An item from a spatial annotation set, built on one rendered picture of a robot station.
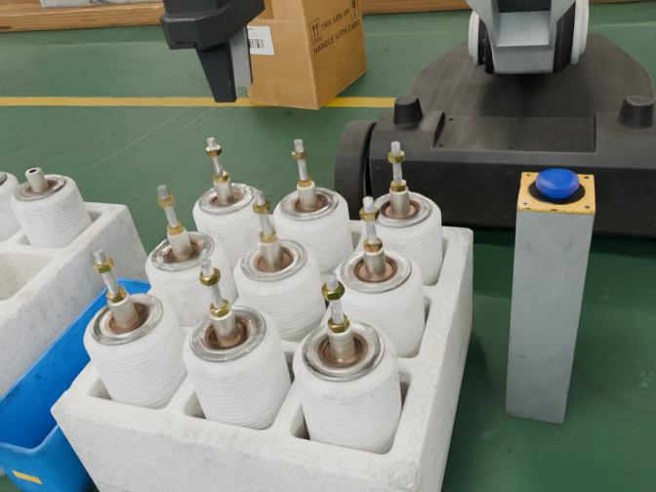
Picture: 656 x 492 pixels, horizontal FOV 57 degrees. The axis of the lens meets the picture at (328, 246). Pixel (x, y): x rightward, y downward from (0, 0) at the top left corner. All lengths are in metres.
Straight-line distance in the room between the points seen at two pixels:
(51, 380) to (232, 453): 0.37
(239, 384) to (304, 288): 0.14
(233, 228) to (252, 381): 0.26
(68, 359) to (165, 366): 0.29
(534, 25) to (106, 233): 0.77
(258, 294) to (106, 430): 0.21
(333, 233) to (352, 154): 0.32
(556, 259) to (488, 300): 0.35
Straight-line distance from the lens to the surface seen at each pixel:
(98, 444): 0.72
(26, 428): 0.90
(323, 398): 0.53
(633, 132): 1.00
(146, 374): 0.65
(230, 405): 0.60
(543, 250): 0.64
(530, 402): 0.80
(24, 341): 0.91
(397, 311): 0.61
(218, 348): 0.58
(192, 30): 0.51
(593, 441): 0.82
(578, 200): 0.63
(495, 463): 0.78
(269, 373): 0.59
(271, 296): 0.65
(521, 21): 1.11
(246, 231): 0.79
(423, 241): 0.70
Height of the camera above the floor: 0.64
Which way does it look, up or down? 35 degrees down
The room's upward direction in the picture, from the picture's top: 9 degrees counter-clockwise
